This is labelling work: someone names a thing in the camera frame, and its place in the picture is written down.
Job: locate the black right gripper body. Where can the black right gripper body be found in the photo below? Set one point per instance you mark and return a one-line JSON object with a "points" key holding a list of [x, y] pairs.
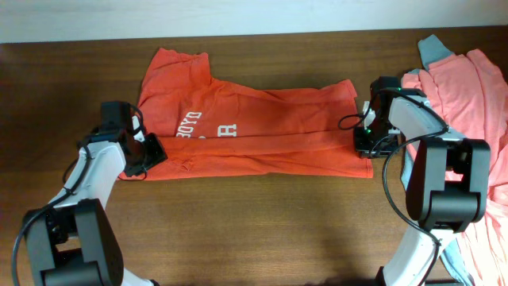
{"points": [[375, 141]]}

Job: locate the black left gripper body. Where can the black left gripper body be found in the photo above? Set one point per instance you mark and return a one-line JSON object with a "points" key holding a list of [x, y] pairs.
{"points": [[150, 153]]}

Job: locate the orange soccer t-shirt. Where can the orange soccer t-shirt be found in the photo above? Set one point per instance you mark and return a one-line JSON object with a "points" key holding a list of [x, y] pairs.
{"points": [[212, 128]]}

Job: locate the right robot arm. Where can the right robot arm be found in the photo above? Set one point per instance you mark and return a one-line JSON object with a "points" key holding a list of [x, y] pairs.
{"points": [[447, 188]]}

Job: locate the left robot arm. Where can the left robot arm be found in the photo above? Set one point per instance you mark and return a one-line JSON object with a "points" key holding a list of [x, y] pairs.
{"points": [[70, 240]]}

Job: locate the grey shirt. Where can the grey shirt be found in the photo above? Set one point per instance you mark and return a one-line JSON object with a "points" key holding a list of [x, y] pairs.
{"points": [[432, 50]]}

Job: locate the pink shirt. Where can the pink shirt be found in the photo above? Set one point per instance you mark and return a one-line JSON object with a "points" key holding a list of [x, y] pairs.
{"points": [[470, 94]]}

